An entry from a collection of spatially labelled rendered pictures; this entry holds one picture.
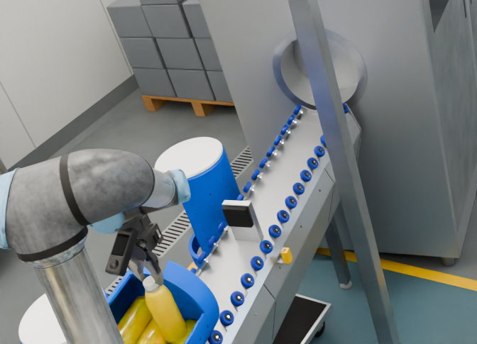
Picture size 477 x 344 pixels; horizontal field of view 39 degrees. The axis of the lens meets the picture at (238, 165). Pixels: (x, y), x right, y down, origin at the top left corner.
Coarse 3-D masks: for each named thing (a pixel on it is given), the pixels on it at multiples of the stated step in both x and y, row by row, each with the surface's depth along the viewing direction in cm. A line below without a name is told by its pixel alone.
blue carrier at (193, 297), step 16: (128, 272) 178; (144, 272) 173; (176, 272) 173; (192, 272) 175; (128, 288) 188; (144, 288) 187; (176, 288) 181; (192, 288) 172; (208, 288) 175; (112, 304) 181; (128, 304) 189; (192, 304) 182; (208, 304) 174; (208, 320) 174; (192, 336) 168; (208, 336) 177
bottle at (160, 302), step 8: (160, 288) 167; (152, 296) 165; (160, 296) 166; (168, 296) 167; (152, 304) 166; (160, 304) 166; (168, 304) 167; (176, 304) 171; (152, 312) 168; (160, 312) 167; (168, 312) 168; (176, 312) 170; (160, 320) 168; (168, 320) 169; (176, 320) 170; (184, 320) 174; (160, 328) 171; (168, 328) 170; (176, 328) 171; (184, 328) 173; (168, 336) 172; (176, 336) 172
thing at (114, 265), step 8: (120, 232) 157; (128, 232) 156; (136, 232) 157; (120, 240) 156; (128, 240) 155; (112, 248) 156; (120, 248) 155; (128, 248) 155; (112, 256) 155; (120, 256) 154; (128, 256) 155; (112, 264) 154; (120, 264) 153; (112, 272) 154; (120, 272) 153
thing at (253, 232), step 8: (224, 200) 218; (232, 200) 216; (224, 208) 215; (232, 208) 214; (240, 208) 212; (248, 208) 212; (232, 216) 215; (240, 216) 214; (248, 216) 213; (256, 216) 216; (232, 224) 217; (240, 224) 216; (248, 224) 214; (256, 224) 216; (232, 232) 222; (240, 232) 221; (248, 232) 219; (256, 232) 217; (248, 240) 221; (256, 240) 220
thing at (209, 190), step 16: (224, 160) 254; (208, 176) 248; (224, 176) 254; (192, 192) 250; (208, 192) 251; (224, 192) 255; (240, 192) 270; (192, 208) 254; (208, 208) 254; (192, 224) 259; (208, 224) 258; (192, 240) 283; (208, 240) 262; (192, 256) 275
